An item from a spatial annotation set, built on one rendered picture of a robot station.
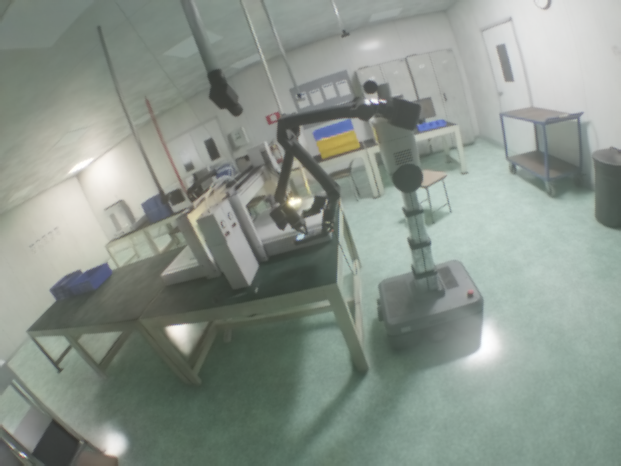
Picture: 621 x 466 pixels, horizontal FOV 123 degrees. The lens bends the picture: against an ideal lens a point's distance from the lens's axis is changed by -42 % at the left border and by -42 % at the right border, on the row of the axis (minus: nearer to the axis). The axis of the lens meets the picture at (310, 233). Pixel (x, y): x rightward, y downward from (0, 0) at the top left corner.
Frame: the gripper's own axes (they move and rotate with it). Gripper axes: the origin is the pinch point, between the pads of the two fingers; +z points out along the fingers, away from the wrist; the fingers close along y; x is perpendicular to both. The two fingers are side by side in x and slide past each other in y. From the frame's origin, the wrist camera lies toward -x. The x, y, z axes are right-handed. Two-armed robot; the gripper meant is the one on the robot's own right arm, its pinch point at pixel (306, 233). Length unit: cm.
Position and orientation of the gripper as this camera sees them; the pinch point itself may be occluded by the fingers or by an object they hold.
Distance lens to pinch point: 159.7
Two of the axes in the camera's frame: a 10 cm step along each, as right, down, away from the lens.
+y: -0.9, 4.5, -8.9
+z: 5.7, 7.6, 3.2
